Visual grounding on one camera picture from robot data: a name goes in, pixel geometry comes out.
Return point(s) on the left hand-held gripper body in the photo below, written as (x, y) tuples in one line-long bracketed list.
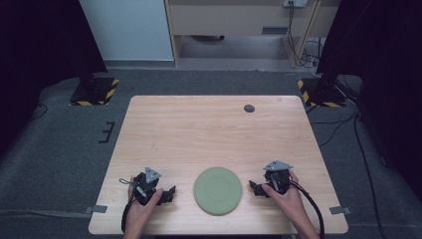
[(143, 186)]

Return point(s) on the black stand with striped base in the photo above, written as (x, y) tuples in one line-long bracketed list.
[(323, 94), (94, 93)]

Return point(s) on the person's left hand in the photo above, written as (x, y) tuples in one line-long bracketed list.
[(141, 214)]

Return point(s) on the white power strip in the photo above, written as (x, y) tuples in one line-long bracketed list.
[(295, 3)]

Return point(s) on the person's right hand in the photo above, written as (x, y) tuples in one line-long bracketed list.
[(292, 202)]

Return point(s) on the white panel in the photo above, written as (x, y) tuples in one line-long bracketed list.
[(126, 30)]

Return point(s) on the grey round table grommet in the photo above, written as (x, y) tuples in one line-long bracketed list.
[(249, 108)]

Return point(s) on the grey tape strip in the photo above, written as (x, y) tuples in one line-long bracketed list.
[(339, 210), (98, 209)]

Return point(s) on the beige wooden desk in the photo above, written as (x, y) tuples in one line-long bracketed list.
[(229, 16)]

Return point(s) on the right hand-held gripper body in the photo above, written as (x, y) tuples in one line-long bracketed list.
[(278, 181)]

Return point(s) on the black curtain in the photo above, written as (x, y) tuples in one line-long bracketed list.
[(381, 49), (36, 46)]

